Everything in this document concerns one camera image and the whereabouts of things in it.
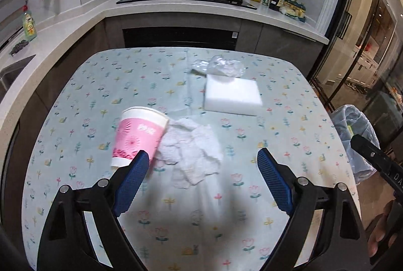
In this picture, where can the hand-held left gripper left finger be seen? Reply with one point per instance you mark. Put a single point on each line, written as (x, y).
(132, 183)

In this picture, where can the clear plastic wrap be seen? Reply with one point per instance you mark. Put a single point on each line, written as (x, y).
(226, 66)

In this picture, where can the white tissue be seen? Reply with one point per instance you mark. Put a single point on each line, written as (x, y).
(189, 151)

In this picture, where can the glass sliding door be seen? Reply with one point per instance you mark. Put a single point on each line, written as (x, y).
(362, 22)

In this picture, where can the dark scouring pad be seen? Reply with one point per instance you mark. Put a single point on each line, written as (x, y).
(19, 47)

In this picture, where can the steel sink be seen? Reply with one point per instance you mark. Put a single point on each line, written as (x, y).
(12, 76)

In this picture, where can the pack of small bottles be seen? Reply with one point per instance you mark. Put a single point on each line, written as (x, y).
(294, 10)

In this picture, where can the green dish soap bottle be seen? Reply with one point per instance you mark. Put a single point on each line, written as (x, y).
(30, 25)

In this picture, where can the person's right hand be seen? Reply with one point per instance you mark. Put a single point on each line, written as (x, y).
(382, 236)

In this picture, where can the pink paper cup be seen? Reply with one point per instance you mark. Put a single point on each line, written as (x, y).
(138, 132)

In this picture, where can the black built-in appliance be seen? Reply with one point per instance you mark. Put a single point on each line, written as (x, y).
(179, 38)

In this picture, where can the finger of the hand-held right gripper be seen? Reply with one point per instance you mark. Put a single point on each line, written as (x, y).
(368, 150)

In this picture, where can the floral tablecloth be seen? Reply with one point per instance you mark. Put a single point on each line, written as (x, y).
(94, 85)

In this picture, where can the white sponge block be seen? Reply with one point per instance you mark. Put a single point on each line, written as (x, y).
(233, 95)

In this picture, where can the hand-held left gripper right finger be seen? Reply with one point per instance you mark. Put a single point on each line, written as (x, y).
(275, 183)

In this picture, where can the bin with clear plastic bag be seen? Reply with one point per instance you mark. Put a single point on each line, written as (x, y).
(355, 123)

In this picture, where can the white kitchen countertop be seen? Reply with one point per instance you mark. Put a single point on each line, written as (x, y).
(78, 25)

